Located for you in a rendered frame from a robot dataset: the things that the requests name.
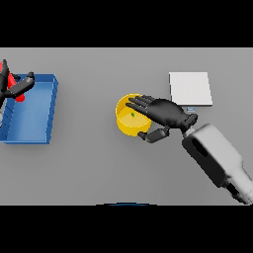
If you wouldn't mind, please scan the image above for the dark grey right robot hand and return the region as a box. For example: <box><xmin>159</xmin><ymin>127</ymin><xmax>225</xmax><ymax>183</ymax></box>
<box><xmin>125</xmin><ymin>95</ymin><xmax>200</xmax><ymax>144</ymax></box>

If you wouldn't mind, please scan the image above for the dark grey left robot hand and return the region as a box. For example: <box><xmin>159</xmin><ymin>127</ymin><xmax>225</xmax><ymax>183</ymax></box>
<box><xmin>0</xmin><ymin>58</ymin><xmax>36</xmax><ymax>109</ymax></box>

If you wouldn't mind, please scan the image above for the red beaker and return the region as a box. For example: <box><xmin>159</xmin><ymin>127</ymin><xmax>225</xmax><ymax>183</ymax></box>
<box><xmin>0</xmin><ymin>61</ymin><xmax>26</xmax><ymax>103</ymax></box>

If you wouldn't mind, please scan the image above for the pale square scale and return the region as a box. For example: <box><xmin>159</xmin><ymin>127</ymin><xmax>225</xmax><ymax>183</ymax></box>
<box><xmin>168</xmin><ymin>71</ymin><xmax>213</xmax><ymax>107</ymax></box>

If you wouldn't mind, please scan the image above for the yellow bowl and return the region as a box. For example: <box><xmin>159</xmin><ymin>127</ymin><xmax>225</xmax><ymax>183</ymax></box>
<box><xmin>115</xmin><ymin>93</ymin><xmax>153</xmax><ymax>137</ymax></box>

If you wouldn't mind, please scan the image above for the blue tray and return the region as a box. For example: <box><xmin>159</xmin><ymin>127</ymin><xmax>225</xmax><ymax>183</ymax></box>
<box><xmin>0</xmin><ymin>73</ymin><xmax>59</xmax><ymax>145</ymax></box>

